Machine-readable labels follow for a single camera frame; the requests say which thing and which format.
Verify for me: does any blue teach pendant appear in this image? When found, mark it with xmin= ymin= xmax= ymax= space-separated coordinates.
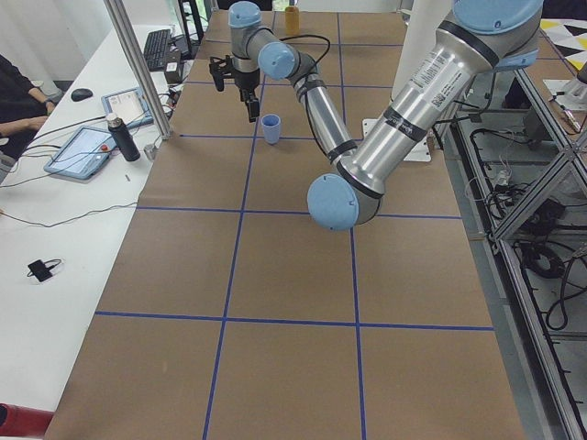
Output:
xmin=43 ymin=126 xmax=116 ymax=182
xmin=101 ymin=86 xmax=153 ymax=129

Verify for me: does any seated person in black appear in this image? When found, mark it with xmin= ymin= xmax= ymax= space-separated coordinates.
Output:
xmin=1 ymin=56 xmax=56 ymax=160

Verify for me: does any black computer mouse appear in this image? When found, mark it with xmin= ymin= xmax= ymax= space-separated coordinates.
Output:
xmin=71 ymin=88 xmax=94 ymax=102

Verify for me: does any light blue plastic cup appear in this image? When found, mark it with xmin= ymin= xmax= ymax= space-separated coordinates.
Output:
xmin=260 ymin=114 xmax=282 ymax=145

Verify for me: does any black box on table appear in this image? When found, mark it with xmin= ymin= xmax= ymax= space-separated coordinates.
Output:
xmin=163 ymin=49 xmax=183 ymax=84

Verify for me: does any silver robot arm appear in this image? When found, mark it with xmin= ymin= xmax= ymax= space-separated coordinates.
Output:
xmin=226 ymin=1 xmax=543 ymax=231

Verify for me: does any blue teach pendant near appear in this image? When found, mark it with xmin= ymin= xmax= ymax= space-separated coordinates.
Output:
xmin=43 ymin=126 xmax=116 ymax=182

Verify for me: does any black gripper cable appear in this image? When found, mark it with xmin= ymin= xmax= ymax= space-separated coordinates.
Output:
xmin=277 ymin=34 xmax=331 ymax=152

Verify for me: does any aluminium side rail frame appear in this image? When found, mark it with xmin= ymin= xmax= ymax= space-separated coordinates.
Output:
xmin=443 ymin=58 xmax=586 ymax=439

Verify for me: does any small black device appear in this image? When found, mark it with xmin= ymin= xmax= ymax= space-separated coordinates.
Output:
xmin=27 ymin=258 xmax=62 ymax=282

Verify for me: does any black keyboard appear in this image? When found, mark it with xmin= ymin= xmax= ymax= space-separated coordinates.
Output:
xmin=143 ymin=28 xmax=172 ymax=72

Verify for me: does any tan bamboo cup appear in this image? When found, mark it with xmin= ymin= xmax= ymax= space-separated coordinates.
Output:
xmin=284 ymin=5 xmax=300 ymax=37

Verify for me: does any aluminium frame post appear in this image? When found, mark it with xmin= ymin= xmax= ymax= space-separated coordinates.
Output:
xmin=104 ymin=0 xmax=172 ymax=140

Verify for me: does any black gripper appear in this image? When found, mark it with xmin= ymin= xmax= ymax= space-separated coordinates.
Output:
xmin=233 ymin=69 xmax=260 ymax=122

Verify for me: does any black water bottle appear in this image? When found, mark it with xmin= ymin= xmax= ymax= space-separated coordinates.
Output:
xmin=105 ymin=113 xmax=140 ymax=161

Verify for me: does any blue teach pendant far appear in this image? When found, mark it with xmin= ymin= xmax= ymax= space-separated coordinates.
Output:
xmin=101 ymin=86 xmax=153 ymax=129

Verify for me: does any black cable on white table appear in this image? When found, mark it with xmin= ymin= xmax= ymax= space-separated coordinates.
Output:
xmin=0 ymin=201 xmax=138 ymax=229

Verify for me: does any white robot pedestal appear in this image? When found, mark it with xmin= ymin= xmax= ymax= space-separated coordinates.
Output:
xmin=356 ymin=1 xmax=449 ymax=170

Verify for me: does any red object at corner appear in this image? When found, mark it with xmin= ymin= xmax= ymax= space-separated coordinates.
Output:
xmin=1 ymin=403 xmax=54 ymax=439

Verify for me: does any small metal cylinder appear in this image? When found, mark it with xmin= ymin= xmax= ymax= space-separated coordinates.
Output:
xmin=143 ymin=144 xmax=157 ymax=161

